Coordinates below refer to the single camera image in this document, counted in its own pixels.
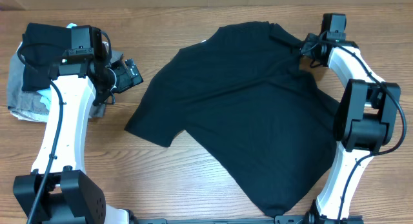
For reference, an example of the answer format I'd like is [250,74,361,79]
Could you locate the black t-shirt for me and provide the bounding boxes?
[125,22,339,217]

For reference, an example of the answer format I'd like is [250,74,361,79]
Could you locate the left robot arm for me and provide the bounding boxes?
[13,23,143,224]

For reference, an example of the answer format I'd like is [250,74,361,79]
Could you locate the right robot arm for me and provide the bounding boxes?
[297,13,407,223]

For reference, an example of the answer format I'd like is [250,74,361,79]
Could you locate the folded light blue garment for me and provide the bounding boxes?
[37,23,78,113]

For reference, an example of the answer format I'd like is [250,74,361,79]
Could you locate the folded black garment on pile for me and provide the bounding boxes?
[21,23,71,92]

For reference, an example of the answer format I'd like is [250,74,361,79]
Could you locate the folded grey trousers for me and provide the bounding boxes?
[6,45,125,123]

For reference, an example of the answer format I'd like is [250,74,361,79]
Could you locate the folded white mesh garment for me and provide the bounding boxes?
[10,111,48,123]

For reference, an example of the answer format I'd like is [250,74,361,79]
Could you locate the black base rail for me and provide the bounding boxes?
[130,215,364,224]

